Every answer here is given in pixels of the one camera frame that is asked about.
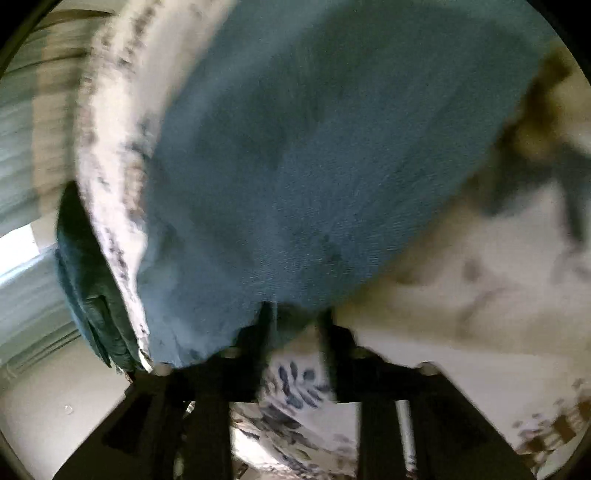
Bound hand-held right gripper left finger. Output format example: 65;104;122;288
53;301;279;480

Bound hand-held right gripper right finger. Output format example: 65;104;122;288
318;309;537;480

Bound blue jeans pants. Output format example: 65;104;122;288
136;0;555;367

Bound floral bed sheet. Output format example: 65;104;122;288
74;0;591;480

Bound dark teal folded quilt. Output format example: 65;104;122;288
54;182;151;372

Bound window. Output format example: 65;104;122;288
0;225;49;280

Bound teal striped curtain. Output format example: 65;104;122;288
0;41;95;232

